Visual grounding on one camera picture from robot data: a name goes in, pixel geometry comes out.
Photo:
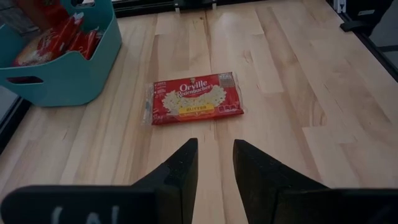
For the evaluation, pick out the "teal plastic basket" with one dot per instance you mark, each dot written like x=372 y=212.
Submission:
x=62 y=84

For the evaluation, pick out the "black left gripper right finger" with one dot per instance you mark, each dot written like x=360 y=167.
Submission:
x=264 y=193

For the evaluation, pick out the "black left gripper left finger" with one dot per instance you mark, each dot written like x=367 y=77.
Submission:
x=174 y=186

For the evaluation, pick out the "red Orville popcorn bag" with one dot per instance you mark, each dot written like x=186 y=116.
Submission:
x=87 y=43
x=40 y=49
x=199 y=96

